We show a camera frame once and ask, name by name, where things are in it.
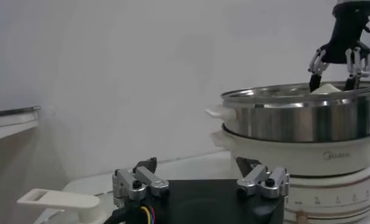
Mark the stainless steel steamer basket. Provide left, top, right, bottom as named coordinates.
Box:
left=204, top=81, right=370, bottom=143

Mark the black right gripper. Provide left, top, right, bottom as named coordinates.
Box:
left=307, top=2, right=370, bottom=94

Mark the coloured wire bundle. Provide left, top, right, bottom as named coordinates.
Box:
left=139, top=205, right=157, bottom=224

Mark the white electric cooker pot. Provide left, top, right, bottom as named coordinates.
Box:
left=209, top=123, right=370, bottom=224

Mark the glass lid white handle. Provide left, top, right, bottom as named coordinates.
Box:
left=16, top=187, right=102, bottom=224

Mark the black flat device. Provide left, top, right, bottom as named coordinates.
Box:
left=0, top=105, right=42, bottom=119

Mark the white steamed baozi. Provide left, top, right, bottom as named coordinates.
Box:
left=309, top=83, right=344, bottom=94

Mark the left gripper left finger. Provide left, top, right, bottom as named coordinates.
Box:
left=111, top=156, right=171, bottom=208

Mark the white side desk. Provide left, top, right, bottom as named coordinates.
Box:
left=0, top=120, right=40, bottom=144

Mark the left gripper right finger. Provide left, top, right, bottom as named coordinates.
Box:
left=236, top=156, right=290, bottom=200

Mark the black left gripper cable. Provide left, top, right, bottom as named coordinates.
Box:
left=103, top=203, right=143, bottom=224

